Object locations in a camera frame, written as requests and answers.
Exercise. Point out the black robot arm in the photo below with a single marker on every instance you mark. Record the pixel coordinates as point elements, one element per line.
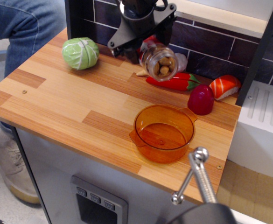
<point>141,19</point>

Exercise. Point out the toy salmon sushi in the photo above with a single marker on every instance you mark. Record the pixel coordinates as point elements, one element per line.
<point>224,86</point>

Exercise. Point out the toy ice cream cone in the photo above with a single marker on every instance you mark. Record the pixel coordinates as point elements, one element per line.
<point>182,64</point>

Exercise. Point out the dark red toy dome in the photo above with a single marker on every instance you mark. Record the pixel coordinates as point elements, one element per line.
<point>201,100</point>

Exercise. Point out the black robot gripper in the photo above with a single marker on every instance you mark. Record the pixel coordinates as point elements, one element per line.
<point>140,20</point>

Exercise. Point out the beige sneaker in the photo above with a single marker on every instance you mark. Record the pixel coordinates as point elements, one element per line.
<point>14,171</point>

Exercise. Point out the green toy cabbage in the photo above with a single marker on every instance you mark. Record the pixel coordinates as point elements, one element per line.
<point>80,53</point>

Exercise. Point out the red toy chili pepper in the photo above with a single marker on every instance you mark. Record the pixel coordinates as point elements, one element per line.
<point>181,82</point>

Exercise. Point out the person leg in jeans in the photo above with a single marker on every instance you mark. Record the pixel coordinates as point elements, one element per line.
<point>29,25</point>

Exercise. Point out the grey oven control panel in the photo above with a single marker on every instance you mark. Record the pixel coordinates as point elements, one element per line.
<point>97,206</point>

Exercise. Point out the grey toy oven cabinet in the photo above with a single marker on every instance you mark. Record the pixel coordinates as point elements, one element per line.
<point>52,166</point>

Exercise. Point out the orange transparent plastic pot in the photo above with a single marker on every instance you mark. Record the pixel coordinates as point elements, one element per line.
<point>162,133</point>

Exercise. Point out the black clamp body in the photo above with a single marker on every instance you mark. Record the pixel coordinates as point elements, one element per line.
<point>208,213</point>

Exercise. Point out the black metal shelf post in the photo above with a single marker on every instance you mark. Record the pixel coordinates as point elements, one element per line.
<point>267,35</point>

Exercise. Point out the white toy sink unit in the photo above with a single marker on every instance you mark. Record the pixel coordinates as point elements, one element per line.
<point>252,143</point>

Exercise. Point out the metal clamp screw handle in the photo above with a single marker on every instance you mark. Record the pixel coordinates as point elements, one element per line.
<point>197,158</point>

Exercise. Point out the clear almond jar red label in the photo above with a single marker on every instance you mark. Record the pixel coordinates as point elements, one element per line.
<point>158,61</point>

